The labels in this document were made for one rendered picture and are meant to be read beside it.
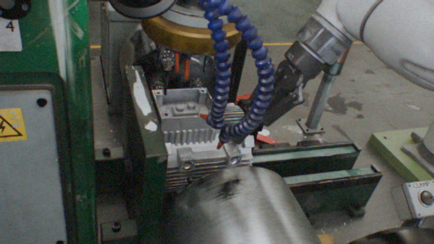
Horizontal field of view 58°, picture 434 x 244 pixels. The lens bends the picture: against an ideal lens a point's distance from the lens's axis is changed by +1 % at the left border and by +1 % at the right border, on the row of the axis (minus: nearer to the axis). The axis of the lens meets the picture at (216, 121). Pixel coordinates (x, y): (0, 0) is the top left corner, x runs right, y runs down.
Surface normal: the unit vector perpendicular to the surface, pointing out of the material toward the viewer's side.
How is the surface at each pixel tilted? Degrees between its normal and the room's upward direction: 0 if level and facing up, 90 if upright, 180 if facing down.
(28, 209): 90
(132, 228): 0
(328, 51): 90
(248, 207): 6
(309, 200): 90
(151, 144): 0
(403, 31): 71
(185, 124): 90
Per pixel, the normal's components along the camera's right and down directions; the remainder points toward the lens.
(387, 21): -0.80, -0.17
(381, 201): 0.15, -0.79
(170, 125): 0.30, 0.61
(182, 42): -0.12, 0.57
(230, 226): -0.25, -0.70
